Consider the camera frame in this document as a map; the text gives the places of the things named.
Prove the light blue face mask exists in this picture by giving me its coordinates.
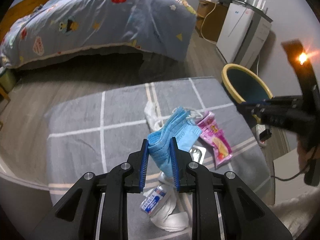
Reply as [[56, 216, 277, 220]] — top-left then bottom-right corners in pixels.
[[146, 106, 203, 179]]

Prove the yellow teal trash bin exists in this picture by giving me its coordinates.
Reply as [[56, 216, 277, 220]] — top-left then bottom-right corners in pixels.
[[221, 63, 273, 111]]

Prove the person's right hand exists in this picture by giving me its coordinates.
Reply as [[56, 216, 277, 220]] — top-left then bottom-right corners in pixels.
[[297, 135, 315, 171]]

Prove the white crumpled tissue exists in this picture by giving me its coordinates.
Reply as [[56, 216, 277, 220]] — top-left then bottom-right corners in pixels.
[[144, 101, 163, 132]]

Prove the silver blister pill pack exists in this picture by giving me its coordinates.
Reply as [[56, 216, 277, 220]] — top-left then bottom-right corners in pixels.
[[189, 145, 207, 164]]

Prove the blue white tissue packet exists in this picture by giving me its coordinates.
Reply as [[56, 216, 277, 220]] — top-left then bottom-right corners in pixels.
[[139, 185, 168, 216]]

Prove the pink snack wrapper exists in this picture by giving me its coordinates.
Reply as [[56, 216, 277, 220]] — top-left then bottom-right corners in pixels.
[[197, 111, 233, 168]]

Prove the black plug adapter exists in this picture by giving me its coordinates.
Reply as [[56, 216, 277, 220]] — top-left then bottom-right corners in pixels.
[[259, 128, 272, 142]]

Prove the white power strip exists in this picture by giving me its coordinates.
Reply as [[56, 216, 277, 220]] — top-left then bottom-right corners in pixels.
[[254, 124, 272, 147]]

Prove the grey white striped rug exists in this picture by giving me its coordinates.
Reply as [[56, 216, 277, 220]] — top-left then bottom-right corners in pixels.
[[45, 77, 272, 203]]

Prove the white grey air purifier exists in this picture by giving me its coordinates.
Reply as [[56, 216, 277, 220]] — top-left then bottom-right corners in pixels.
[[216, 0, 273, 69]]

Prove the white wifi router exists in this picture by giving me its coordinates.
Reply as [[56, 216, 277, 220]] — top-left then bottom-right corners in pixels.
[[233, 0, 273, 22]]

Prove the brown wooden side cabinet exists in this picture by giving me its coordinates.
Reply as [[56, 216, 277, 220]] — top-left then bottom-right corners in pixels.
[[195, 0, 228, 42]]

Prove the blue cartoon patterned duvet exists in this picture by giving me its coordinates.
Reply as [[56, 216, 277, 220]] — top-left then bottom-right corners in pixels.
[[1, 0, 196, 69]]

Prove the green container beside bed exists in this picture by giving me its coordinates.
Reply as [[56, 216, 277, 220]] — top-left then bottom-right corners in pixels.
[[0, 67, 17, 92]]

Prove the wooden bed headboard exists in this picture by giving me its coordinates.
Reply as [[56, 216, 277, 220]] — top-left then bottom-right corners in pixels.
[[1, 0, 49, 41]]

